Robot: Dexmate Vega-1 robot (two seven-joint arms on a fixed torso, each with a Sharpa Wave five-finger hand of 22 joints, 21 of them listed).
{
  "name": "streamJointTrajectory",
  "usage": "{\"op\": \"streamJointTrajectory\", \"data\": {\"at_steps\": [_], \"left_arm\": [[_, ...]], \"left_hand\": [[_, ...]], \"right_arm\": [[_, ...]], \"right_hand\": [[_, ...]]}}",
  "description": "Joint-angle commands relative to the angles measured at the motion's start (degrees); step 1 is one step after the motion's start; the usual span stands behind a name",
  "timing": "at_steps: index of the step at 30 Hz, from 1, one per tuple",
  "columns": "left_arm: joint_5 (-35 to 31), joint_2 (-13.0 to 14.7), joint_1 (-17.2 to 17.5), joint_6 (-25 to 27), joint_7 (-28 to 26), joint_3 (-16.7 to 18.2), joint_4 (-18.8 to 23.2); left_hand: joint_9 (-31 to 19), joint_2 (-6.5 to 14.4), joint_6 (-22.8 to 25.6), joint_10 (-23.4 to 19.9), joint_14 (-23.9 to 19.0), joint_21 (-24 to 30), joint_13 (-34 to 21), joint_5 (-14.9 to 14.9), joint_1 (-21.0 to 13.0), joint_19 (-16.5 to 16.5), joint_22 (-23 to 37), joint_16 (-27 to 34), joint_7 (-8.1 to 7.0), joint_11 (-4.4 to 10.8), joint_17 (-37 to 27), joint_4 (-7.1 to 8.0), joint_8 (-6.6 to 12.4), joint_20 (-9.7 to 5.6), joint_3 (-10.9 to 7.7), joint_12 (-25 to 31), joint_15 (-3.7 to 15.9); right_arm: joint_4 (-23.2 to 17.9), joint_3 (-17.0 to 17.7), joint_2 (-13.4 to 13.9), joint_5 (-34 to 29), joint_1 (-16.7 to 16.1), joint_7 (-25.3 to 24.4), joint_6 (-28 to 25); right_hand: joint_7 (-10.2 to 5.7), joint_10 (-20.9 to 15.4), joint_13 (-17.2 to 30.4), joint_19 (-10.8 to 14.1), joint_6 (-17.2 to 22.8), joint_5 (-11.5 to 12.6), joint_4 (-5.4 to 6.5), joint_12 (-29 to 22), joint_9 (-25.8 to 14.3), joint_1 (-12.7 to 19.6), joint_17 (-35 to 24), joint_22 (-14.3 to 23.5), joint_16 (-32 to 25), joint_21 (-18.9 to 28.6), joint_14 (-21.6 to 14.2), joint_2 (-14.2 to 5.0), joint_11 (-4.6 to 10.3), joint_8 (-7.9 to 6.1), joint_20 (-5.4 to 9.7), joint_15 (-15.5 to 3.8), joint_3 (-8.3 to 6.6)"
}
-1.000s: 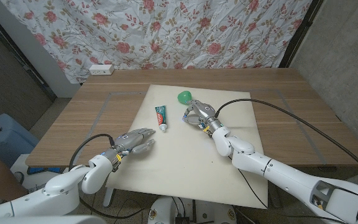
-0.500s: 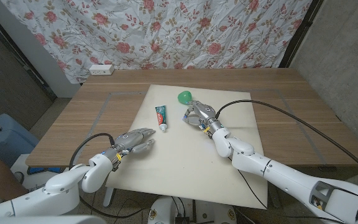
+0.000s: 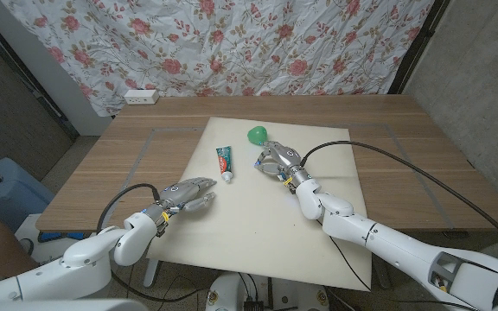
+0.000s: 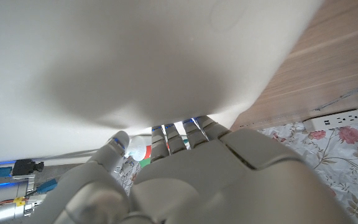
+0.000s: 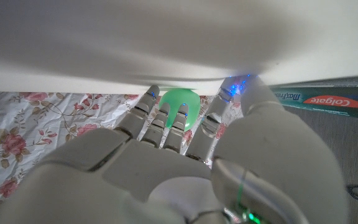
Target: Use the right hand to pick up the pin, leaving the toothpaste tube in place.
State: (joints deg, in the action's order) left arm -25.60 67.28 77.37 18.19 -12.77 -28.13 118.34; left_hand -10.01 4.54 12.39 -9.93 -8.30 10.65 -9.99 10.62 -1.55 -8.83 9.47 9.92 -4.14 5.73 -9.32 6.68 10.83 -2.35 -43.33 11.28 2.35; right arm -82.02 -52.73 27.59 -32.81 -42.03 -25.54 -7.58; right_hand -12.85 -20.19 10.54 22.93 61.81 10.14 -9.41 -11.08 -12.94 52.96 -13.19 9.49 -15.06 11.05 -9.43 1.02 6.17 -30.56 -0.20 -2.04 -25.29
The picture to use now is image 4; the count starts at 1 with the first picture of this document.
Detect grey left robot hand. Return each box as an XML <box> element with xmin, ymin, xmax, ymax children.
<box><xmin>20</xmin><ymin>114</ymin><xmax>354</xmax><ymax>224</ymax></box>

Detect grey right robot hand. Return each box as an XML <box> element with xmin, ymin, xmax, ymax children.
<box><xmin>0</xmin><ymin>158</ymin><xmax>58</xmax><ymax>224</ymax></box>

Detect green Colgate toothpaste tube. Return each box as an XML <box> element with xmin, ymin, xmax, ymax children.
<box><xmin>126</xmin><ymin>135</ymin><xmax>191</xmax><ymax>170</ymax></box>

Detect floral backdrop cloth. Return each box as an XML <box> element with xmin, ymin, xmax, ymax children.
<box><xmin>110</xmin><ymin>105</ymin><xmax>358</xmax><ymax>224</ymax></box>

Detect white power strip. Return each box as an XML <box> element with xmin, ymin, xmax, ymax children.
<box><xmin>302</xmin><ymin>108</ymin><xmax>358</xmax><ymax>133</ymax></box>

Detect cream table mat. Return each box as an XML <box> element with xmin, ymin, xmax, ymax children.
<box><xmin>0</xmin><ymin>0</ymin><xmax>323</xmax><ymax>164</ymax></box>

